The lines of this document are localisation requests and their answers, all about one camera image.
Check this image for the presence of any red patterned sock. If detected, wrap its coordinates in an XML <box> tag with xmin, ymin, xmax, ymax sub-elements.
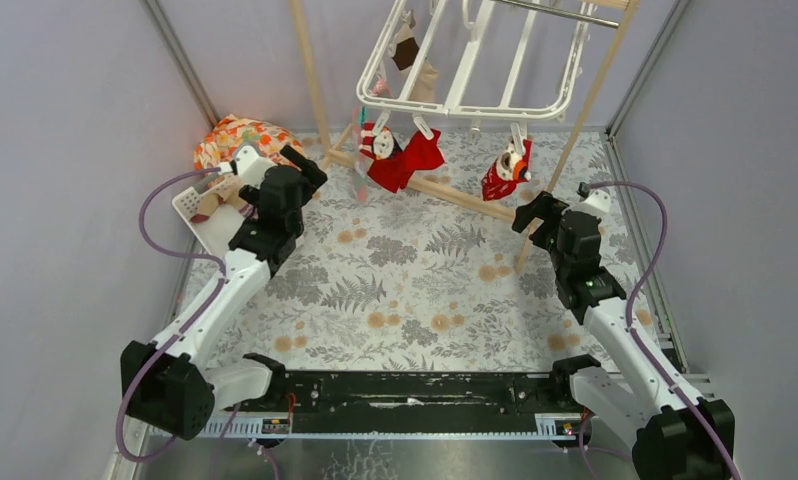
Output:
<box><xmin>481</xmin><ymin>138</ymin><xmax>532</xmax><ymax>201</ymax></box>

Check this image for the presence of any red santa sock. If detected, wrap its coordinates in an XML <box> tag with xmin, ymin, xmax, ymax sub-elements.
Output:
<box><xmin>358</xmin><ymin>122</ymin><xmax>445</xmax><ymax>193</ymax></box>

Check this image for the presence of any white clip sock hanger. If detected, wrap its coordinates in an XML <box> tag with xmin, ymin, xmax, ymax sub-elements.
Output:
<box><xmin>376</xmin><ymin>1</ymin><xmax>608</xmax><ymax>122</ymax></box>

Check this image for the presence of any pink brown sock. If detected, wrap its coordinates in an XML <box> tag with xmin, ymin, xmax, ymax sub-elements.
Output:
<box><xmin>189</xmin><ymin>176</ymin><xmax>257</xmax><ymax>224</ymax></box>

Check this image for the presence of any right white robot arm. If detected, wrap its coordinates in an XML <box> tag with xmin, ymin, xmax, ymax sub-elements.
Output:
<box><xmin>512</xmin><ymin>191</ymin><xmax>739</xmax><ymax>479</ymax></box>

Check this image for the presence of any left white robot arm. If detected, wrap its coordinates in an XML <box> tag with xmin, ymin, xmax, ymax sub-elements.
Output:
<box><xmin>117</xmin><ymin>143</ymin><xmax>327</xmax><ymax>440</ymax></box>

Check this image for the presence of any white plastic basket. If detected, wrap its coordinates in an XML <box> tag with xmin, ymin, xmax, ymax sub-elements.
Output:
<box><xmin>172</xmin><ymin>177</ymin><xmax>252</xmax><ymax>257</ymax></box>

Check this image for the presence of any orange floral cloth bundle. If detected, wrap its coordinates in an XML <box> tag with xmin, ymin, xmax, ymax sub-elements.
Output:
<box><xmin>193</xmin><ymin>114</ymin><xmax>305</xmax><ymax>170</ymax></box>

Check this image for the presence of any floral patterned mat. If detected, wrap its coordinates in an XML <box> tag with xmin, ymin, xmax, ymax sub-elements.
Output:
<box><xmin>209</xmin><ymin>165</ymin><xmax>615</xmax><ymax>372</ymax></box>

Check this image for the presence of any brown beige sock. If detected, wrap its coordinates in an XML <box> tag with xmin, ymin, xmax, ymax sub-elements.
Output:
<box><xmin>388</xmin><ymin>10</ymin><xmax>439</xmax><ymax>103</ymax></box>

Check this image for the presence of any metal hanging rod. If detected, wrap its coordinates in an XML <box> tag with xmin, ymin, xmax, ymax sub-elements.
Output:
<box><xmin>496</xmin><ymin>0</ymin><xmax>620</xmax><ymax>29</ymax></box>

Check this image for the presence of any wooden drying rack frame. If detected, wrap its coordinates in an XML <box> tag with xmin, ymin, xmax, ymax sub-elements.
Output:
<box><xmin>288</xmin><ymin>0</ymin><xmax>642</xmax><ymax>275</ymax></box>

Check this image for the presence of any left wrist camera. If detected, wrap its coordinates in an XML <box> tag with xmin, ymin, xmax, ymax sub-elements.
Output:
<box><xmin>231</xmin><ymin>143</ymin><xmax>276</xmax><ymax>188</ymax></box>

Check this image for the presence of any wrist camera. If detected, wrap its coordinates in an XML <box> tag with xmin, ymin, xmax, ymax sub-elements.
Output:
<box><xmin>571</xmin><ymin>182</ymin><xmax>612</xmax><ymax>218</ymax></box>
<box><xmin>231</xmin><ymin>143</ymin><xmax>276</xmax><ymax>188</ymax></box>

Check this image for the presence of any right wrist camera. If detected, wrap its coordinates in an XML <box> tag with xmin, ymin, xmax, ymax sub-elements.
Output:
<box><xmin>571</xmin><ymin>182</ymin><xmax>612</xmax><ymax>218</ymax></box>

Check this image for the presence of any white slotted cable duct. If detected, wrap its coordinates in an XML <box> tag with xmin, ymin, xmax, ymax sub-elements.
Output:
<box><xmin>198</xmin><ymin>413</ymin><xmax>581</xmax><ymax>441</ymax></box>

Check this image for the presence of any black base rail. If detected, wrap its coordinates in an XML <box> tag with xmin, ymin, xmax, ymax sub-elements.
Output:
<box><xmin>239</xmin><ymin>370</ymin><xmax>583</xmax><ymax>426</ymax></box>

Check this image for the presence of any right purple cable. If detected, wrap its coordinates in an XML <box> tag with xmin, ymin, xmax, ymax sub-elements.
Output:
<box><xmin>587</xmin><ymin>180</ymin><xmax>742</xmax><ymax>480</ymax></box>

